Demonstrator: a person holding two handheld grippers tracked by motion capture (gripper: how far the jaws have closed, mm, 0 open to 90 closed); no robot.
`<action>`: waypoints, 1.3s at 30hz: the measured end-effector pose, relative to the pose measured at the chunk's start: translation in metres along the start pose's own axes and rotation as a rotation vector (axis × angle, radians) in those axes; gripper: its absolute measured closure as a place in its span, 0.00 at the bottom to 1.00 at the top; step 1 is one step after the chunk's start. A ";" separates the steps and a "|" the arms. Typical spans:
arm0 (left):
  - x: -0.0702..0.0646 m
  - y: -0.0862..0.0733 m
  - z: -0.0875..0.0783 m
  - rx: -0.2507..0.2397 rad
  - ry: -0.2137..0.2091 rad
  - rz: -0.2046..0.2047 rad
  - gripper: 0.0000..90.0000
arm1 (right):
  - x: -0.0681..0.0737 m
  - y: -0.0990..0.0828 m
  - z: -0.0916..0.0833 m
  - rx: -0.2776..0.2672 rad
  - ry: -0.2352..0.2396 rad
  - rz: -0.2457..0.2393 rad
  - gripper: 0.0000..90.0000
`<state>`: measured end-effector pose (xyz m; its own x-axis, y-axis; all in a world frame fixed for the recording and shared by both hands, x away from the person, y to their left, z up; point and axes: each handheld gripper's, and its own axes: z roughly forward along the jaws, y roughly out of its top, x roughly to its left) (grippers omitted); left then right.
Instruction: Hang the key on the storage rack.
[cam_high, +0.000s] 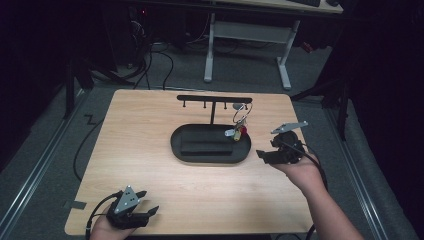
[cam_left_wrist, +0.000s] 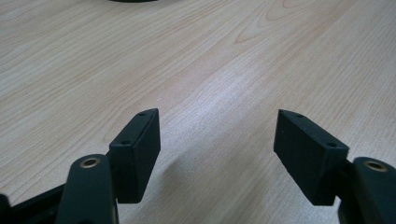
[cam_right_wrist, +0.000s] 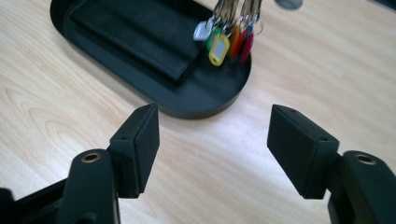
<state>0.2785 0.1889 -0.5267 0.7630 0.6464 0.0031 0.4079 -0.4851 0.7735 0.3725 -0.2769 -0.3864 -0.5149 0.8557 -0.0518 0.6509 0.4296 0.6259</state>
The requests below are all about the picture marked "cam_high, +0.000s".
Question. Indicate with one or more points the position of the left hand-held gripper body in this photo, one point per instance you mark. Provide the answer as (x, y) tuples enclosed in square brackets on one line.
[(126, 213)]

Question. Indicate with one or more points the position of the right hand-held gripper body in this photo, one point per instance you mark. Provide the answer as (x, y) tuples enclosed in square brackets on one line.
[(288, 148)]

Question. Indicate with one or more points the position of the bunch of coloured key tags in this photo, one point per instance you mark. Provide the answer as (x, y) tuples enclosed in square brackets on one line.
[(237, 135)]

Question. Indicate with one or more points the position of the black key stand with tray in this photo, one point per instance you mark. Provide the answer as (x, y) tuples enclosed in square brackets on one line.
[(206, 143)]

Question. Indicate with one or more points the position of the person's right hand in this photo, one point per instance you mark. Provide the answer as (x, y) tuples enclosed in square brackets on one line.
[(305, 173)]

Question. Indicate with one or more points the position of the person's left hand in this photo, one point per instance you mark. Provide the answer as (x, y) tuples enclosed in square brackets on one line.
[(101, 230)]

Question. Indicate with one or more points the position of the grey tape piece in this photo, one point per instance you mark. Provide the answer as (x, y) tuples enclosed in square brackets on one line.
[(78, 205)]

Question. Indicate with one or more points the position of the black tripod stand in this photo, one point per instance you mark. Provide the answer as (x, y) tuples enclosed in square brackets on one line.
[(341, 100)]

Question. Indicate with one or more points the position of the small red object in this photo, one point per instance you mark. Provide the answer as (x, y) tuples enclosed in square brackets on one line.
[(307, 47)]

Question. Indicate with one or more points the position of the white-legged wooden desk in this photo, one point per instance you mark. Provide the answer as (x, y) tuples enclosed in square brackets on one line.
[(250, 31)]

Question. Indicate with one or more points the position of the black metal floor stand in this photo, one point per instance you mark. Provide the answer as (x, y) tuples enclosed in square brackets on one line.
[(70, 86)]

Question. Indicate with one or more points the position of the dark computer case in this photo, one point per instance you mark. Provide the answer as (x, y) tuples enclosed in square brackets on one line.
[(133, 33)]

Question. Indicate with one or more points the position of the metal floor rail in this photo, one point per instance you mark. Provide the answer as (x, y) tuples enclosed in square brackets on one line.
[(40, 166), (356, 173)]

